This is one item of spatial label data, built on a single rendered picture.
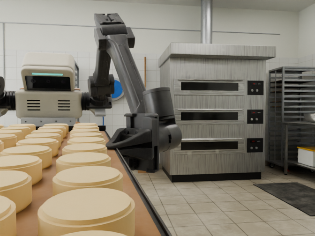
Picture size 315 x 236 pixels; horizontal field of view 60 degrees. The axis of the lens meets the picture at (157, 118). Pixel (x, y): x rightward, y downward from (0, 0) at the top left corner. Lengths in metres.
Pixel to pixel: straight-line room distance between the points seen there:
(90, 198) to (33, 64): 1.11
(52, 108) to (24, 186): 1.09
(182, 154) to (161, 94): 3.54
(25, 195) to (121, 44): 0.63
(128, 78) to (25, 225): 0.55
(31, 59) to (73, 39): 3.89
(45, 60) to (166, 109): 0.82
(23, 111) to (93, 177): 1.12
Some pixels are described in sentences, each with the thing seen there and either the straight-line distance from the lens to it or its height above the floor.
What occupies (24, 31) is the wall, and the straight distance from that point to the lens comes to 5.36.
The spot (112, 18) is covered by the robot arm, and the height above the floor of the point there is 1.36.
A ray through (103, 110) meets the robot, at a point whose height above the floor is 1.07.
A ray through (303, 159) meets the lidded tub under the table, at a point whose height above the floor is 0.30.
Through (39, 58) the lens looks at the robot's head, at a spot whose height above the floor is 1.30.
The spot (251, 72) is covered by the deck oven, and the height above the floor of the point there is 1.66.
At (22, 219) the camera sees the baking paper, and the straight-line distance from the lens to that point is 0.20.
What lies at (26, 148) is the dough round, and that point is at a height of 1.03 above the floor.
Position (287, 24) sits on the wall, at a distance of 6.15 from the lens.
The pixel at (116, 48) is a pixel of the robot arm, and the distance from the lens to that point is 0.78.
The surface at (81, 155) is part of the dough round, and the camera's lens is 0.28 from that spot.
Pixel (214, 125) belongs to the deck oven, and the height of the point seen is 0.85.
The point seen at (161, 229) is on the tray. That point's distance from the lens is 0.17.
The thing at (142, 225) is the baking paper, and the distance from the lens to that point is 0.17.
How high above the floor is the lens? 1.07
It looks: 2 degrees down
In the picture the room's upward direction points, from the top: straight up
